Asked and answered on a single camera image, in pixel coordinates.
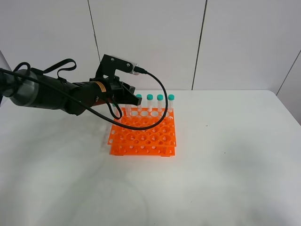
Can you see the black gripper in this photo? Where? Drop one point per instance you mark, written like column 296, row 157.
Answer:
column 104, row 92

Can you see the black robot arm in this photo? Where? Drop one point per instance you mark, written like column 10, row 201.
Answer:
column 32, row 87

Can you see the back-row tube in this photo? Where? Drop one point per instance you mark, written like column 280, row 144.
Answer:
column 159, row 102
column 128, row 110
column 149, row 102
column 139, row 106
column 170, row 102

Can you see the second-row left tube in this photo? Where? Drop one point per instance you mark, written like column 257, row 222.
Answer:
column 117, row 112

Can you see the back-row tube far right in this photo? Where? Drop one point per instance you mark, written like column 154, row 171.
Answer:
column 170, row 102

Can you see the orange test tube rack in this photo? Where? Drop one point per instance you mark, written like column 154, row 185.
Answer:
column 158, row 141

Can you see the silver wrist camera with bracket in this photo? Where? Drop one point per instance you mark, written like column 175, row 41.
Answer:
column 109, row 65

